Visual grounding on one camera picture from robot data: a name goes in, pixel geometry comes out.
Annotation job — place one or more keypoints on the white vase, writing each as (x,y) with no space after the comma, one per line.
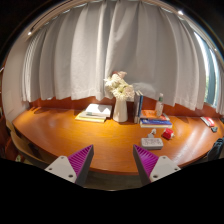
(120,111)

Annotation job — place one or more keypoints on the dark bag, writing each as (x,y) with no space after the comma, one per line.
(216,149)

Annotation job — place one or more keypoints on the blue flat book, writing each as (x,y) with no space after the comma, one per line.
(156,122)

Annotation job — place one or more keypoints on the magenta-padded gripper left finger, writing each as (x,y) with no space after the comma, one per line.
(78,160)

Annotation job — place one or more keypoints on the white flower bouquet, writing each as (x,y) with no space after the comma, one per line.
(118,87)

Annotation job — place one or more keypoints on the clear bottle with green label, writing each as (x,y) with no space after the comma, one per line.
(159,106)

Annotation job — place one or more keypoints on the yellow flat book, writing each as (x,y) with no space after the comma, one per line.
(87,118)

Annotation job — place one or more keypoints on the red and white charger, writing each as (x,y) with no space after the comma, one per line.
(167,134)

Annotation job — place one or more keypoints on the narrow white curtain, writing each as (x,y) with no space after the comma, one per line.
(220,93)

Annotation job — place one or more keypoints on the wide white curtain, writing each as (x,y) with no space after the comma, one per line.
(110,46)

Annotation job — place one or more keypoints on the red flat book under orange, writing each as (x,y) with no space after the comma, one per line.
(166,117)

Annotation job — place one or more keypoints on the upright blue book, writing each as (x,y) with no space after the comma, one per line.
(141,106)

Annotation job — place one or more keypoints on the white flat book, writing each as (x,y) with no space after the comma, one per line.
(99,109)

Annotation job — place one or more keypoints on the grey power strip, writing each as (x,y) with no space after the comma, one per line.
(151,143)

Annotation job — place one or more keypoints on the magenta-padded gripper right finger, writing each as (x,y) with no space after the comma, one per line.
(146,160)

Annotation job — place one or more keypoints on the ceiling spot lights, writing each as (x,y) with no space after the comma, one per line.
(180,12)

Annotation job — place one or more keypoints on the window with grey frame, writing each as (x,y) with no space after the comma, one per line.
(208,76)

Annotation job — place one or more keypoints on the upright white book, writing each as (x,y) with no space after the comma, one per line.
(136,106)

